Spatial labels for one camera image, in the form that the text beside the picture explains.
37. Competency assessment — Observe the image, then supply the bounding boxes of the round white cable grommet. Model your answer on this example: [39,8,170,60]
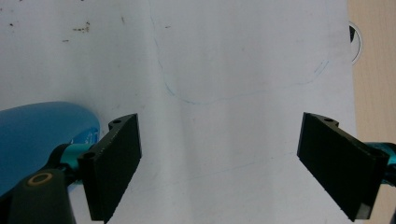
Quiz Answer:
[348,21,363,65]

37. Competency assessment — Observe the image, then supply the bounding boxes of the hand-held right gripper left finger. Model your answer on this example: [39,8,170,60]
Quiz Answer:
[60,113,143,224]

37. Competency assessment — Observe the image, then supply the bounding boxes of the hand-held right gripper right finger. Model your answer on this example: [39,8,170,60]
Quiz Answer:
[296,112,396,222]

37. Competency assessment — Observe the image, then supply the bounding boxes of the blue plastic bottle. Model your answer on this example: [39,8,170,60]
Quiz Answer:
[0,101,102,198]

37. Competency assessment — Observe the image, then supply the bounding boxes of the white paper sheet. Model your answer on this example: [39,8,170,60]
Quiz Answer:
[0,0,363,224]

